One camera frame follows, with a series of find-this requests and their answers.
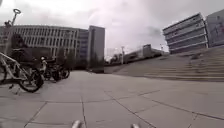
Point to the low brown building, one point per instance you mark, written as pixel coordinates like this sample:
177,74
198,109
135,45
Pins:
146,51

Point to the grey paved plaza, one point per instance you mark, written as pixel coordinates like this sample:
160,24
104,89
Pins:
100,100

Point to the robot's own part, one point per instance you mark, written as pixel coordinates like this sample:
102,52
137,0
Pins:
76,124
135,126

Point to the tall grey building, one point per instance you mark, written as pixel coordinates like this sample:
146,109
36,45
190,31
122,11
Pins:
50,40

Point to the wide grey stone stairs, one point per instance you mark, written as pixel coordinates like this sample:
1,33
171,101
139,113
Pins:
186,65

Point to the wide grey banded building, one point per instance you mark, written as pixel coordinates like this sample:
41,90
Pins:
186,35

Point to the white bicycle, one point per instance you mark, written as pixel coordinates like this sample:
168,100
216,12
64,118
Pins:
30,78

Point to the lamp pole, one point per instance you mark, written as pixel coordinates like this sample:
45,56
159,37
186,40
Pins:
10,31

